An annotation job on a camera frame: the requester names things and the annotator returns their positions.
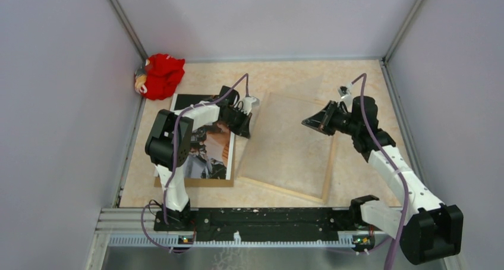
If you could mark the clear acrylic sheet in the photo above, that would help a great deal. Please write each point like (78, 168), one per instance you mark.
(283, 150)

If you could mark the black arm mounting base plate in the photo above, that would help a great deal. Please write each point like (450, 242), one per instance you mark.
(264, 225)

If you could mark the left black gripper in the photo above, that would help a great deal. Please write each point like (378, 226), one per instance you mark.
(242, 129)

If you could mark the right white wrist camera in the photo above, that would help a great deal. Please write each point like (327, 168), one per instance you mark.
(345, 92)

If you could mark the light wooden picture frame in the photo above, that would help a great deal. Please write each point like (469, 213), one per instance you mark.
(283, 191)

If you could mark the aluminium front rail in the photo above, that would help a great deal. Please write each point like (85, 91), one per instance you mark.
(126, 236)

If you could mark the red cloth doll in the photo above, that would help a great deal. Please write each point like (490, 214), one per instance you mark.
(158, 77)

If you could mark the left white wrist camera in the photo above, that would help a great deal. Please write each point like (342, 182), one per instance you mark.
(248, 103)

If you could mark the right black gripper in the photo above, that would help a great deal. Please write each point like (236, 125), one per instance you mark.
(321, 121)

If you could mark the brown cardboard backing board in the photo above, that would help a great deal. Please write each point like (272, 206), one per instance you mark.
(201, 183)

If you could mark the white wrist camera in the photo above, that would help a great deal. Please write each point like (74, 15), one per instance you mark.
(248, 103)
(345, 92)

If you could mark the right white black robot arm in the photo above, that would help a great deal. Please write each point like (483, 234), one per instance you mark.
(425, 229)

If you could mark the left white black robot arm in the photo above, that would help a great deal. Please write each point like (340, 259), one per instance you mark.
(160, 149)

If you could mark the printed photo with white border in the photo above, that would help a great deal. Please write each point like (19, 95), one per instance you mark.
(203, 144)

